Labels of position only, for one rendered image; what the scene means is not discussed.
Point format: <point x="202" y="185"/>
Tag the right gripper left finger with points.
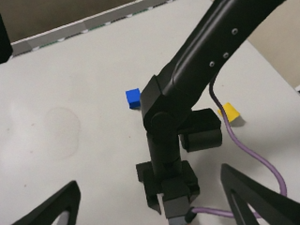
<point x="64" y="203"/>

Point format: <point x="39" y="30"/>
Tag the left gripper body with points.
<point x="176" y="188"/>

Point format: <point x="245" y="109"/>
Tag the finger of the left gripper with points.
<point x="193" y="197"/>
<point x="153" y="204"/>

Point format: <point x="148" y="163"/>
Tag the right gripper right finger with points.
<point x="242" y="191"/>

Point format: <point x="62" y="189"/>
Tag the blue cube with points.
<point x="133" y="96"/>

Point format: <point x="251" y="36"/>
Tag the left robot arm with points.
<point x="167" y="100"/>

